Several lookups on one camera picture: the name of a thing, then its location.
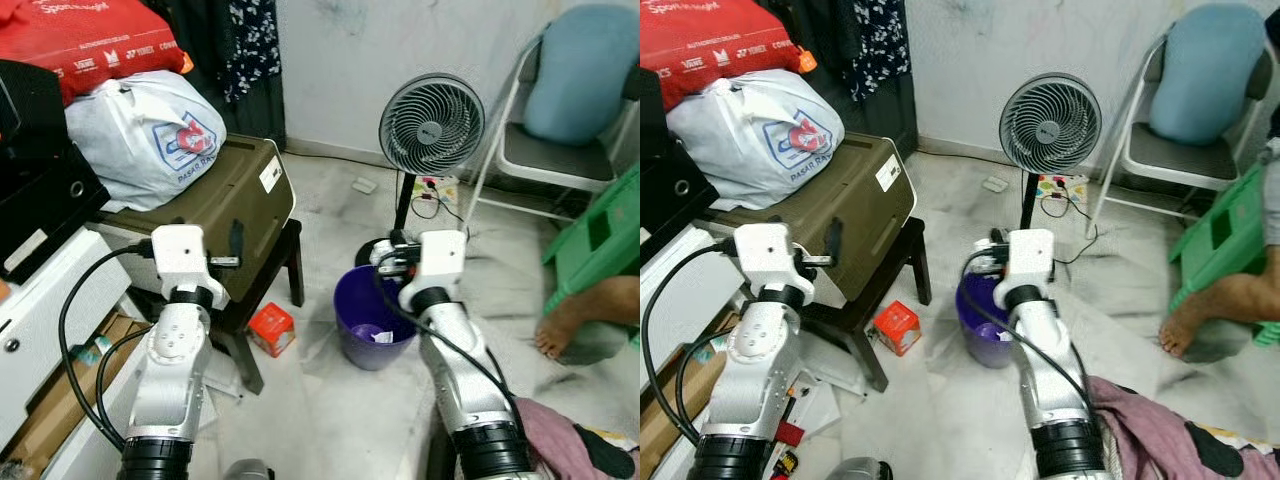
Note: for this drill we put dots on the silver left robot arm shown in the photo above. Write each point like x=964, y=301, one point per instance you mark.
x=170, y=380
x=750, y=380

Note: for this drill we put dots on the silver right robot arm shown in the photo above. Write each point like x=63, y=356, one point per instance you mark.
x=465, y=370
x=1050, y=370

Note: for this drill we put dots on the olive hard suitcase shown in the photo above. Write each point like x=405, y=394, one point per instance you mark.
x=240, y=210
x=860, y=210

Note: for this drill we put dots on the dark wooden stool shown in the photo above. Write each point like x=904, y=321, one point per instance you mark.
x=285, y=260
x=905, y=260

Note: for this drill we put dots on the purple waste bin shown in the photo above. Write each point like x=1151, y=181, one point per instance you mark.
x=360, y=330
x=975, y=330

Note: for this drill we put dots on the small white floor scrap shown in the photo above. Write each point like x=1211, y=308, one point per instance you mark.
x=365, y=185
x=995, y=184

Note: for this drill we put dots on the small orange red box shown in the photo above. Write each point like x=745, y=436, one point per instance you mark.
x=272, y=330
x=897, y=328

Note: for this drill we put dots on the white power strip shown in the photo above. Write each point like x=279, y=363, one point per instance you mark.
x=445, y=188
x=1065, y=185

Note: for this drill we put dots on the white paper sheet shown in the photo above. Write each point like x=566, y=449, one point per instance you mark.
x=835, y=405
x=220, y=375

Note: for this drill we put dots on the white drawer cabinet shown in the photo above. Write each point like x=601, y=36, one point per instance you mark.
x=675, y=290
x=40, y=330

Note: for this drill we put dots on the white printed plastic bag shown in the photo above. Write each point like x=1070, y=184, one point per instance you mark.
x=130, y=130
x=740, y=130

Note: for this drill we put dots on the grey standing fan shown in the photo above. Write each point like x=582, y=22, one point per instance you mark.
x=432, y=125
x=1050, y=122

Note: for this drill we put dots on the black box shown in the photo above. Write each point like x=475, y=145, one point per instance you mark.
x=40, y=170
x=670, y=170

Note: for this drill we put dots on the small red packet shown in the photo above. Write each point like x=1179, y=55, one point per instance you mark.
x=790, y=433

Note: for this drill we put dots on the dark floral garment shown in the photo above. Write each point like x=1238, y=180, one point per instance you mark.
x=250, y=60
x=880, y=60

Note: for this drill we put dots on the grey folding chair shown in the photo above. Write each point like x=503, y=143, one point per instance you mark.
x=545, y=155
x=1170, y=155

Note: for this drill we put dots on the green plastic stool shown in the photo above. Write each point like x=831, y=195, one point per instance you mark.
x=1225, y=240
x=590, y=240

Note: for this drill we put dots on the person bare leg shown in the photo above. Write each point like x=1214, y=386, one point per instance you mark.
x=590, y=310
x=1220, y=305

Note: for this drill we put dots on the grey robot leg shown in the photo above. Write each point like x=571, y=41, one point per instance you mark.
x=860, y=470
x=248, y=470

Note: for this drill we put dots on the red sports bag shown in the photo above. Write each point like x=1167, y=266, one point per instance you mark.
x=80, y=35
x=720, y=30

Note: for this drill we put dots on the pink cartoon print blanket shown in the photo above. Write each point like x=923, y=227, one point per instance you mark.
x=1160, y=440
x=570, y=445

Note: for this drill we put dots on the blue cushion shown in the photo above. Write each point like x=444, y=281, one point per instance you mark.
x=580, y=80
x=1205, y=80

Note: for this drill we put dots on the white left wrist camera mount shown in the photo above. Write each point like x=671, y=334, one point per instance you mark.
x=768, y=252
x=185, y=255

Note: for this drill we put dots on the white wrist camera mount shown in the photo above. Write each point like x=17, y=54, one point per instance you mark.
x=768, y=252
x=440, y=260
x=1030, y=258
x=185, y=255

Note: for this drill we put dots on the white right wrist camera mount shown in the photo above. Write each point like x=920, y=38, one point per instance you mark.
x=1030, y=258
x=440, y=260

